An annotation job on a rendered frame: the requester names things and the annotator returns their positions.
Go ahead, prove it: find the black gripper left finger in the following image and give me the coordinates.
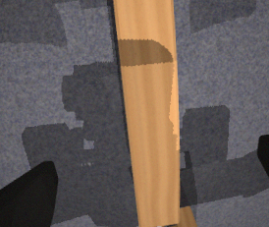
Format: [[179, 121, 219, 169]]
[[0, 161, 59, 227]]

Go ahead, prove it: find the light brown wooden post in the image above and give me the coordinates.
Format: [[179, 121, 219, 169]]
[[170, 207, 197, 227]]

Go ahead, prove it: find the light brown wooden board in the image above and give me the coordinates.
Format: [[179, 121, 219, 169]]
[[114, 0, 180, 227]]

